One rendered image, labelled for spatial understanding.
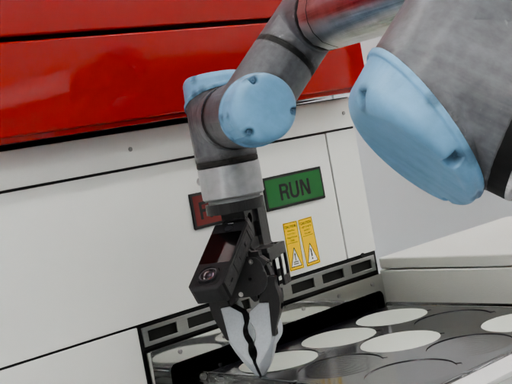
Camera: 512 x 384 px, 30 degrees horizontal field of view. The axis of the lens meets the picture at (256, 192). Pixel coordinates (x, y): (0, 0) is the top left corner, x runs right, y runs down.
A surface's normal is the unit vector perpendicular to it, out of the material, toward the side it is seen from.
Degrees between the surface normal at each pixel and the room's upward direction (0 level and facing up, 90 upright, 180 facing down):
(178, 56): 90
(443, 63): 68
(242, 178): 90
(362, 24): 130
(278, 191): 90
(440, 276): 90
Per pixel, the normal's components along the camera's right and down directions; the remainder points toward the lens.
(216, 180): -0.44, 0.12
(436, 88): -0.09, -0.30
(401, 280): -0.75, 0.17
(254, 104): 0.35, -0.01
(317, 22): -0.80, 0.51
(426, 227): 0.64, -0.07
